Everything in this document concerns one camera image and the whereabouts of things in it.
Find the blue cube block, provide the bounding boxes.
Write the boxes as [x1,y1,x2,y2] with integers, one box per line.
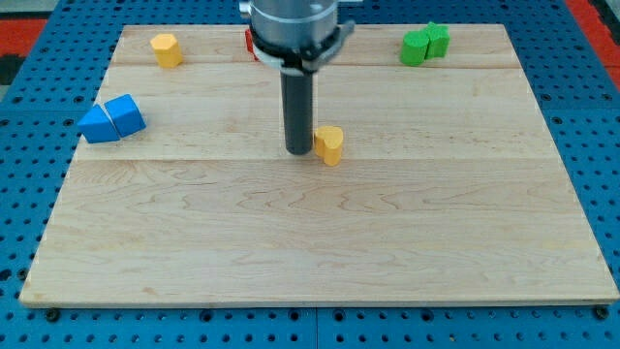
[104,94,146,138]

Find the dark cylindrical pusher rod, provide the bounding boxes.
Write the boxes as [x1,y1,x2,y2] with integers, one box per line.
[280,74,314,155]

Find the green circle block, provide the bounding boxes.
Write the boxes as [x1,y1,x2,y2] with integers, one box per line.
[400,31,429,66]

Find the blue triangle block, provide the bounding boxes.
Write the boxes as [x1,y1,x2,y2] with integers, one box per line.
[77,105,120,143]

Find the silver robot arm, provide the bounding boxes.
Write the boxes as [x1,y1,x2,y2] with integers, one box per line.
[238,0,343,48]

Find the yellow heart block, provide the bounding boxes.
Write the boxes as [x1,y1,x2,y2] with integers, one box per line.
[314,126,344,166]

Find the red block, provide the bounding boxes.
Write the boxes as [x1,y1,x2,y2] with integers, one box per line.
[244,28,259,61]

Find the wooden board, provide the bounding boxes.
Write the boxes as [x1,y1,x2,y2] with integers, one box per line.
[19,24,619,308]

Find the green star block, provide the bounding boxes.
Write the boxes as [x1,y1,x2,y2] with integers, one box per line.
[424,22,450,59]

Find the yellow hexagon block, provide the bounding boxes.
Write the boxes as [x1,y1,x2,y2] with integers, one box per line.
[150,33,183,68]

